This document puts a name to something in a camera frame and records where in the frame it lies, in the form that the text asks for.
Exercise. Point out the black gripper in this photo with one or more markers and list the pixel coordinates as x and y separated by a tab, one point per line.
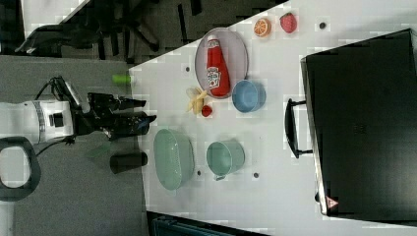
99	115

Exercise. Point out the black oven door handle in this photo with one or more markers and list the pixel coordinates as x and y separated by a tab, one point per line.
291	128

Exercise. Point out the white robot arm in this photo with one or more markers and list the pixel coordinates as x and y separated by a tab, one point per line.
31	123

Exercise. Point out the small black cylinder cup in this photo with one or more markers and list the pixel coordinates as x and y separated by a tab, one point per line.
127	161

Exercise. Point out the green colander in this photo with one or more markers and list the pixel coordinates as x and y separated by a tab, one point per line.
174	158

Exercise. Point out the peeled toy banana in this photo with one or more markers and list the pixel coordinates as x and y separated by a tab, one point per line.
197	97

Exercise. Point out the small red strawberry toy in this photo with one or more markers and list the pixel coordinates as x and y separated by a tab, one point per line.
206	111

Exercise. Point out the black office chair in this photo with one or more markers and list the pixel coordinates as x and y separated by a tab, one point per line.
96	21

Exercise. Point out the red ketchup bottle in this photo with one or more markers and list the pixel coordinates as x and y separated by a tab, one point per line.
217	72

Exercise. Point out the green mug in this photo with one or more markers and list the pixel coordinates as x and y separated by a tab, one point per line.
225	157

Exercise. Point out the blue bowl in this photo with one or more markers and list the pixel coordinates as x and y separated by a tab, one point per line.
248	96

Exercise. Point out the grey oval plate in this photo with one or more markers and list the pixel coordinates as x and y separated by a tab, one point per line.
234	53

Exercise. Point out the orange slice toy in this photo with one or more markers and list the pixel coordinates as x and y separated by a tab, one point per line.
262	27

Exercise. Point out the large red strawberry toy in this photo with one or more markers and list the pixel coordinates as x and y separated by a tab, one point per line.
288	23

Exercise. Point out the blue metal frame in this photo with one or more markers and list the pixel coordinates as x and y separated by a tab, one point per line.
168	225

